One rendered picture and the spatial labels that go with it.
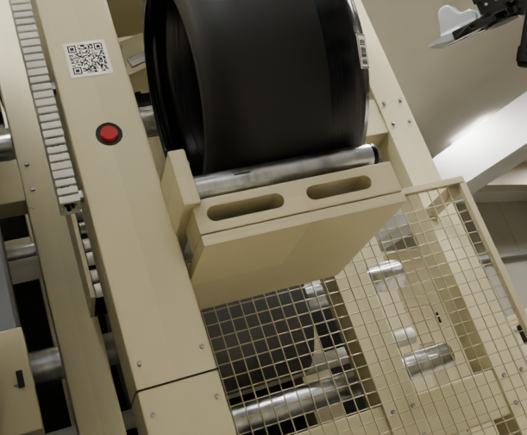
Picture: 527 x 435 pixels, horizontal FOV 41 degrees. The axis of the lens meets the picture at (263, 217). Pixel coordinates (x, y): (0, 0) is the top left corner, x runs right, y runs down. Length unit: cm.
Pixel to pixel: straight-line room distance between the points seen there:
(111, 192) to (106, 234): 8
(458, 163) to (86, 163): 686
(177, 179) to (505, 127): 664
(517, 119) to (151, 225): 655
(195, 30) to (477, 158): 668
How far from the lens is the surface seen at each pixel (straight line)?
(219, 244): 109
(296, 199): 115
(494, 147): 767
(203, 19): 122
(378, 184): 121
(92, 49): 137
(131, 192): 122
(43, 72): 135
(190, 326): 114
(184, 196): 110
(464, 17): 122
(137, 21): 199
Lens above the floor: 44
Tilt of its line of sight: 19 degrees up
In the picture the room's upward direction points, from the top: 19 degrees counter-clockwise
